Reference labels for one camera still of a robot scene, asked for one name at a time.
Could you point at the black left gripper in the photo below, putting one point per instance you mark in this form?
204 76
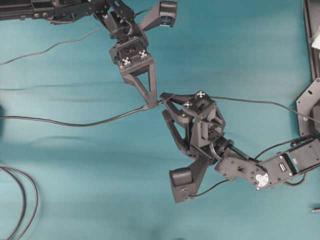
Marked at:
131 56

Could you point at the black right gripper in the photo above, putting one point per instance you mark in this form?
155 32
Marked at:
202 121

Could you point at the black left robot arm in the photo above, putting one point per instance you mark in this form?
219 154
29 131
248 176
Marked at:
116 17

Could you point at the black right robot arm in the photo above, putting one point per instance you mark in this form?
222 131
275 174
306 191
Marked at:
302 157

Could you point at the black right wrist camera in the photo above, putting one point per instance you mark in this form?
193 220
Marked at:
185 182

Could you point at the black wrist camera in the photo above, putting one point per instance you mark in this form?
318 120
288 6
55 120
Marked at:
185 182
164 13

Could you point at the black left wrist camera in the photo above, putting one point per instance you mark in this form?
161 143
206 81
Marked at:
164 13

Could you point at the black aluminium frame rail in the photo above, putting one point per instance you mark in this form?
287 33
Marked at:
311 14

